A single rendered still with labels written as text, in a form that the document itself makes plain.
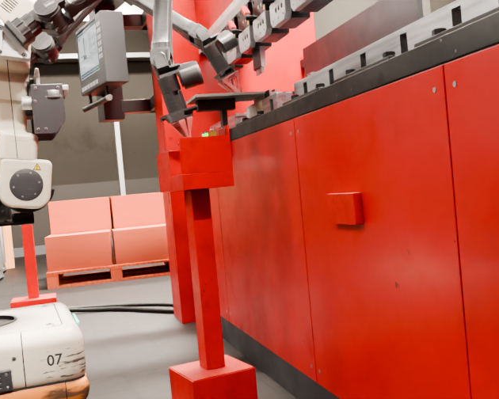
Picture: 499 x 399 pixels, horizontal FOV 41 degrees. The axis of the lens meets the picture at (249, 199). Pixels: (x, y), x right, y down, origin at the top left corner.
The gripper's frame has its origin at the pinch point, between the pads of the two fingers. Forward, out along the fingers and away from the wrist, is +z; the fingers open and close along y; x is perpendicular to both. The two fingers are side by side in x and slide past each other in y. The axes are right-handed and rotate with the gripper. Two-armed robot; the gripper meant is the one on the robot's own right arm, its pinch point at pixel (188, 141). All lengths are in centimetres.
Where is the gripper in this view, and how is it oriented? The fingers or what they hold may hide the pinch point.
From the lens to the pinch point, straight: 194.7
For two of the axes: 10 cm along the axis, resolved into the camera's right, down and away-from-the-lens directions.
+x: -4.5, 0.4, 8.9
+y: 8.3, -3.4, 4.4
